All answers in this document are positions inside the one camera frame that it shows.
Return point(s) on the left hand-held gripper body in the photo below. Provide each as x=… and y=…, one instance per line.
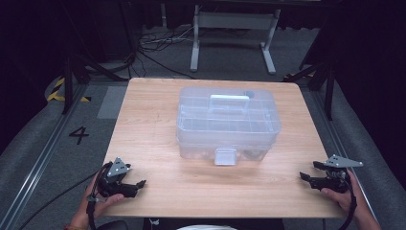
x=113, y=182

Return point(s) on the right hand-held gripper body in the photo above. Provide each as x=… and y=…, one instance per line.
x=336, y=175

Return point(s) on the clear plastic storage box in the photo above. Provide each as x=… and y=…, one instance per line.
x=228, y=124

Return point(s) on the person's right hand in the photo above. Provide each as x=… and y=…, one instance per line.
x=346, y=199

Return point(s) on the person's left hand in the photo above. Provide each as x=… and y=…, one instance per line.
x=95, y=204

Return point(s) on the black metal stand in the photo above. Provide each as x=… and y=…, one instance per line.
x=68, y=86
x=328, y=92

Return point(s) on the person's white clothing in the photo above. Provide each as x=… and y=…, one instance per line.
x=207, y=227

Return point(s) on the yellow and black floor tape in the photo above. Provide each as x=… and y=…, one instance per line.
x=55, y=95

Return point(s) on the metal floor rail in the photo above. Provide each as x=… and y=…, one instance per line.
x=338, y=140
x=41, y=159

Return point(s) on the white metal desk frame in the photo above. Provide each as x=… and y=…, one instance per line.
x=234, y=20

